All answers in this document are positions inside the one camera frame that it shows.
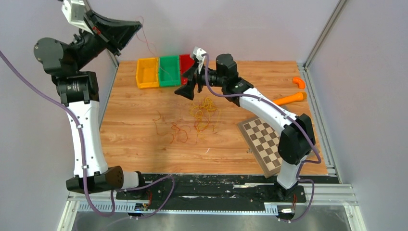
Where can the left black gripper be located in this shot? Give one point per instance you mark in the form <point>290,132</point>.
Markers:
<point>117,33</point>

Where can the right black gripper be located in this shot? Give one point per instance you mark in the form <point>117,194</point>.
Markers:
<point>187,91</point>

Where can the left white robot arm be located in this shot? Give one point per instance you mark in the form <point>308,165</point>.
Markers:
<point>79,97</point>

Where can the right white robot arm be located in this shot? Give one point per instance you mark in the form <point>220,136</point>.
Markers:
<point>296,135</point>

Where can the red plastic bin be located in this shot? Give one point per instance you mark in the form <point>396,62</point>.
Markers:
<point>185,63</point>

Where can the green plastic bin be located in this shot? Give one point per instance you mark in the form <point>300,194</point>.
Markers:
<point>169,71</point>

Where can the yellow plastic bin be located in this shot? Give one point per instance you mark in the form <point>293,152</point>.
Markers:
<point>147,73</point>

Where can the wooden chessboard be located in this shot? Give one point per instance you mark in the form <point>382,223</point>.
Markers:
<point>263,142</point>

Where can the orange curved plastic piece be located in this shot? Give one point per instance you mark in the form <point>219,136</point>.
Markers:
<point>299,82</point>

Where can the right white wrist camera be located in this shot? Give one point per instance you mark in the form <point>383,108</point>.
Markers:
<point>198,55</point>

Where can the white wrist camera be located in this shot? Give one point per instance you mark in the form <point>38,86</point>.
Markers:
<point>74,11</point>
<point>198,55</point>

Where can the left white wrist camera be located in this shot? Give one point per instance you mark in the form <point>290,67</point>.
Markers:
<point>74,11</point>

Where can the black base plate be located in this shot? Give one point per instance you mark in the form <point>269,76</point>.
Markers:
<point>213,192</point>

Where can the aluminium frame rail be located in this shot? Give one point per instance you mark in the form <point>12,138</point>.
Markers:
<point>329,206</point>

